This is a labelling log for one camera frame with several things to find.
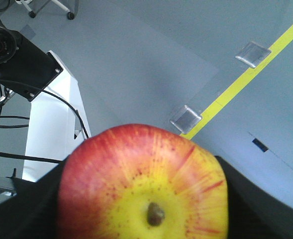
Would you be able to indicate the lower silver floor plate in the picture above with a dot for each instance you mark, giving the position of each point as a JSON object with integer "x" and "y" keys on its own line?
{"x": 185, "y": 119}

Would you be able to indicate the black head camera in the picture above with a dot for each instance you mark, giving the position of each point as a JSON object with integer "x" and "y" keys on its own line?
{"x": 24, "y": 68}

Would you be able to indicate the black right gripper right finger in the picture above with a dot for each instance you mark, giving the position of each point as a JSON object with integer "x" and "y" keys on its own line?
{"x": 258, "y": 211}

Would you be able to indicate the upper silver floor plate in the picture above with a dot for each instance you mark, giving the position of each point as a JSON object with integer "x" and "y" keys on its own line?
{"x": 252, "y": 54}

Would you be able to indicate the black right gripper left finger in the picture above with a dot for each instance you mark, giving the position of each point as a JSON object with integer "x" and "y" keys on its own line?
{"x": 32, "y": 213}

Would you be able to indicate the silver floor plate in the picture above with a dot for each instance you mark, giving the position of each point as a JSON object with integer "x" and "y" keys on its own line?
{"x": 185, "y": 119}
{"x": 252, "y": 54}

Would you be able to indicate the red yellow apple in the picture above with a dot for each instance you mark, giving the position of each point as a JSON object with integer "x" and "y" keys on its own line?
{"x": 137, "y": 181}

